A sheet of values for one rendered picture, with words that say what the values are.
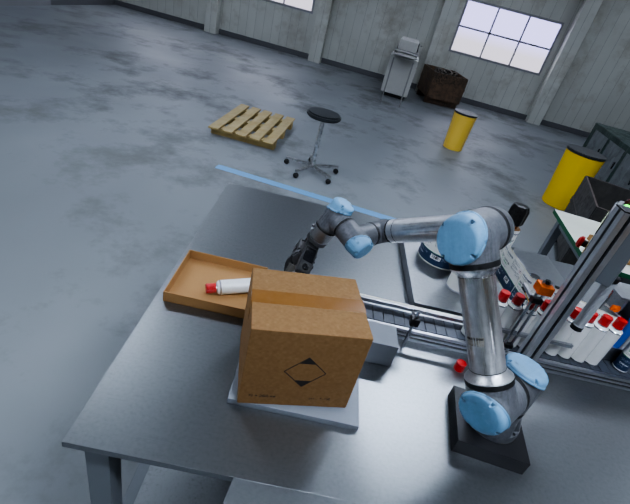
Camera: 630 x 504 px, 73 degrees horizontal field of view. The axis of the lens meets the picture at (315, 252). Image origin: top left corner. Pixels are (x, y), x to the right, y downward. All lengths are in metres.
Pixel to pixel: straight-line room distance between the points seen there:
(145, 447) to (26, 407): 1.24
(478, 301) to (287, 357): 0.47
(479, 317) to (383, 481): 0.47
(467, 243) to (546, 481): 0.73
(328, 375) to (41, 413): 1.48
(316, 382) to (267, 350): 0.18
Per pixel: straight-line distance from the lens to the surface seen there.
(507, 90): 11.89
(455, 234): 1.02
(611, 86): 12.45
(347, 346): 1.08
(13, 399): 2.39
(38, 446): 2.22
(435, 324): 1.62
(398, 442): 1.29
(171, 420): 1.20
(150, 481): 1.81
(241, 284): 1.51
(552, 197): 6.39
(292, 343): 1.05
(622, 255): 1.40
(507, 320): 1.63
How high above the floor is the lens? 1.82
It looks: 32 degrees down
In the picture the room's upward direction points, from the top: 15 degrees clockwise
